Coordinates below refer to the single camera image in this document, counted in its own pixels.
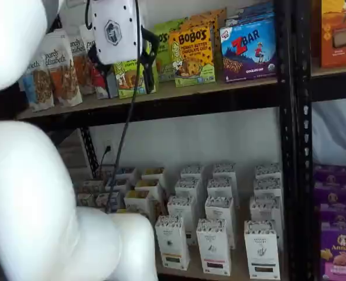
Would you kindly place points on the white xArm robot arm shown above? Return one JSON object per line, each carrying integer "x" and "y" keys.
{"x": 20, "y": 190}

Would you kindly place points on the white box green strip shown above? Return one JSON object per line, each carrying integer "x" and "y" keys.
{"x": 267, "y": 187}
{"x": 265, "y": 207}
{"x": 262, "y": 251}
{"x": 267, "y": 171}

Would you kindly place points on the white wall plate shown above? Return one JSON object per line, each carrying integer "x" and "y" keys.
{"x": 74, "y": 3}

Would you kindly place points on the orange strip granola bag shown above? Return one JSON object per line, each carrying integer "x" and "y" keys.
{"x": 63, "y": 67}
{"x": 77, "y": 58}

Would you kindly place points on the white box yellow strip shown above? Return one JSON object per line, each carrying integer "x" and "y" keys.
{"x": 181, "y": 207}
{"x": 172, "y": 243}
{"x": 188, "y": 187}
{"x": 192, "y": 171}

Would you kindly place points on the green oatmeal box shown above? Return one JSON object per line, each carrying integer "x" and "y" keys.
{"x": 86, "y": 199}

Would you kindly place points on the orange snack box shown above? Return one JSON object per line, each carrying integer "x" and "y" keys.
{"x": 339, "y": 35}

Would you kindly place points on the white box pink strip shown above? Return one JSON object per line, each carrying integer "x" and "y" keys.
{"x": 221, "y": 187}
{"x": 213, "y": 248}
{"x": 219, "y": 207}
{"x": 224, "y": 171}

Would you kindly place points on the blue oatmeal box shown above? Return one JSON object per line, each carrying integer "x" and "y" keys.
{"x": 127, "y": 172}
{"x": 102, "y": 200}

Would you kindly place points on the yellow Bobo's peanut butter box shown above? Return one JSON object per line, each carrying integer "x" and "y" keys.
{"x": 223, "y": 35}
{"x": 191, "y": 58}
{"x": 216, "y": 47}

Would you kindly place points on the white wall outlet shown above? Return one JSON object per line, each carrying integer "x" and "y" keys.
{"x": 108, "y": 144}

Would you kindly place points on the purely elizabeth yellow granola box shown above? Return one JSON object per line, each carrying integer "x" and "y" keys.
{"x": 137, "y": 202}
{"x": 147, "y": 187}
{"x": 153, "y": 172}

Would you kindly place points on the blue strip granola bag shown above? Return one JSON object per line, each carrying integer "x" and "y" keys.
{"x": 39, "y": 87}

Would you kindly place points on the purple Annie's snack box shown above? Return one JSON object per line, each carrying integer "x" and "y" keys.
{"x": 336, "y": 213}
{"x": 332, "y": 194}
{"x": 330, "y": 175}
{"x": 339, "y": 251}

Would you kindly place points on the green Bobo's apple pie box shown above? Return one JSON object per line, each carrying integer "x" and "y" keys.
{"x": 164, "y": 58}
{"x": 126, "y": 85}
{"x": 172, "y": 24}

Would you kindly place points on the red strip granola bag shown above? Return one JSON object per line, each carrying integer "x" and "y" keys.
{"x": 109, "y": 87}

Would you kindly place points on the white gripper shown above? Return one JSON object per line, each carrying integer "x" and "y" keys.
{"x": 117, "y": 29}

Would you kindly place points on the blue Z Bar box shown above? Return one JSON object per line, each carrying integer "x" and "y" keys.
{"x": 248, "y": 19}
{"x": 248, "y": 52}
{"x": 254, "y": 8}

